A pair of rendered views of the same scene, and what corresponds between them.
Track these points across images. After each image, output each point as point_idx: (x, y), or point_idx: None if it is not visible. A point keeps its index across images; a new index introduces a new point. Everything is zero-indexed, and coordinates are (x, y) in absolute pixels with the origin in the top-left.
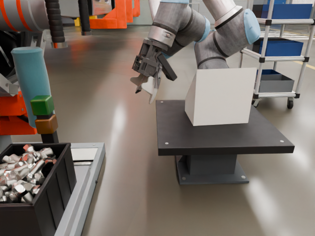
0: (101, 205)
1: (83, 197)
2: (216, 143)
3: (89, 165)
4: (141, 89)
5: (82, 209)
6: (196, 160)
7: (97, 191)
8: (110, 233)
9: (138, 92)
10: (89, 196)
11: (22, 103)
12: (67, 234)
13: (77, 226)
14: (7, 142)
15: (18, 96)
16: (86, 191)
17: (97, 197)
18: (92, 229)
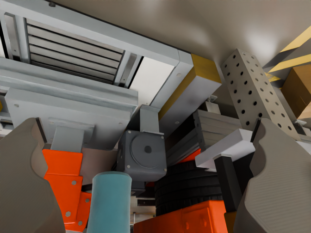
0: (106, 3)
1: (108, 41)
2: None
3: (14, 16)
4: (34, 125)
5: (130, 45)
6: None
7: (70, 3)
8: (162, 3)
9: (40, 119)
10: (96, 25)
11: (80, 208)
12: (304, 147)
13: (155, 52)
14: (62, 150)
15: (83, 223)
16: (96, 34)
17: (87, 5)
18: (145, 24)
